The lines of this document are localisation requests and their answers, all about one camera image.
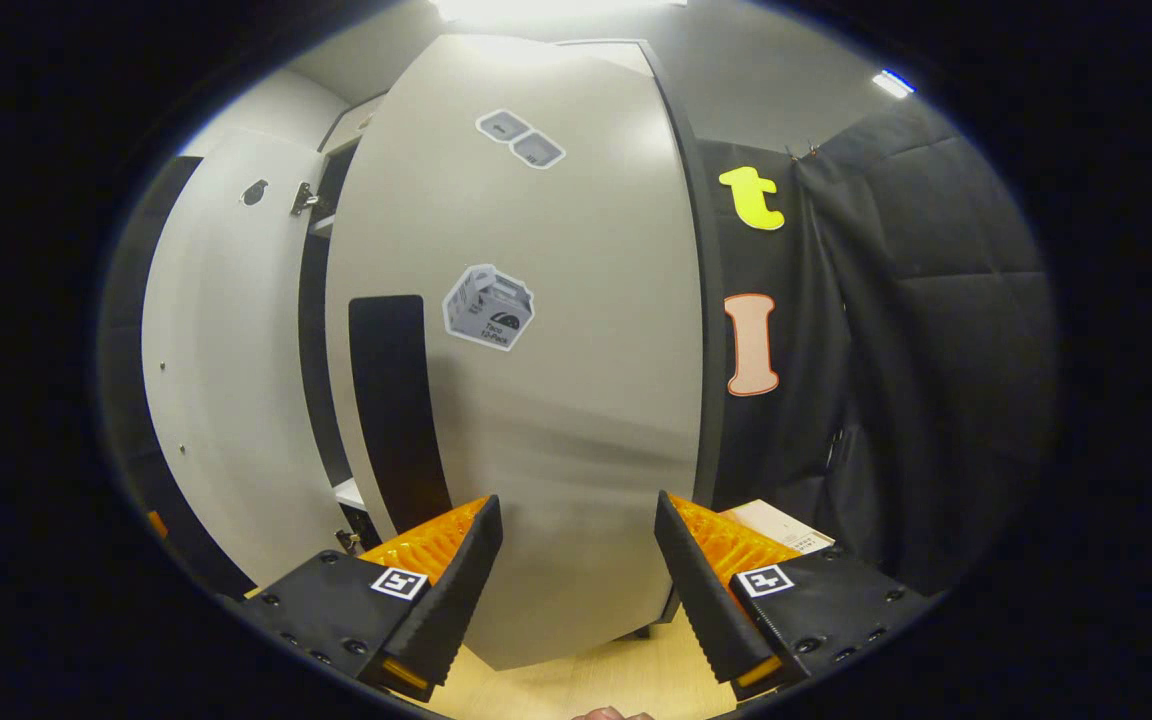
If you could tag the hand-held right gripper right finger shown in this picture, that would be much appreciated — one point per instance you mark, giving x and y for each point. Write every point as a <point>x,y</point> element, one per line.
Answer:
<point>701,600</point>

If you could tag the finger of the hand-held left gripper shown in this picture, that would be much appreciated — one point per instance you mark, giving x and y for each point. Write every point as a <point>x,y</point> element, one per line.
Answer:
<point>157,524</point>

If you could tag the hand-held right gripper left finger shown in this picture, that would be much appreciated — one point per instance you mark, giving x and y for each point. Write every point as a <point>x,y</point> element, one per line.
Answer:
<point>451,595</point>

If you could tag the white shoe cabinet door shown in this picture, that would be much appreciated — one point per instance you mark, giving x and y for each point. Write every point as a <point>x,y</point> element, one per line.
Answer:
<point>576,400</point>
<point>226,350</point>

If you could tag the white shoe cabinet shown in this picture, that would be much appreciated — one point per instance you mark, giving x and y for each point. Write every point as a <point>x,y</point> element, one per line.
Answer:
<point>706,300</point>

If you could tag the white cabinet shelf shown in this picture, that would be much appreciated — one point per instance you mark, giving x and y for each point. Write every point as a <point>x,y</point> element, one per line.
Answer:
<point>349,493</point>

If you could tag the cream cover book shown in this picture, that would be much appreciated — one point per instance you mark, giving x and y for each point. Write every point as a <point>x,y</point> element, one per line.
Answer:
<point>776,527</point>

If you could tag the black backdrop cloth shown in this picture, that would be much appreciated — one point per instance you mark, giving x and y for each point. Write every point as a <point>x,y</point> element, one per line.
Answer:
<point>796,450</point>

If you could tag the small ceiling light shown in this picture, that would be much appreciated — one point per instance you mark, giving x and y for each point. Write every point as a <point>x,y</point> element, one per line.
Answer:
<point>893,84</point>

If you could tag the large ceiling light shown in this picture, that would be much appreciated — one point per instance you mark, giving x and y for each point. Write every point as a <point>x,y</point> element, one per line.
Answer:
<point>556,8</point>

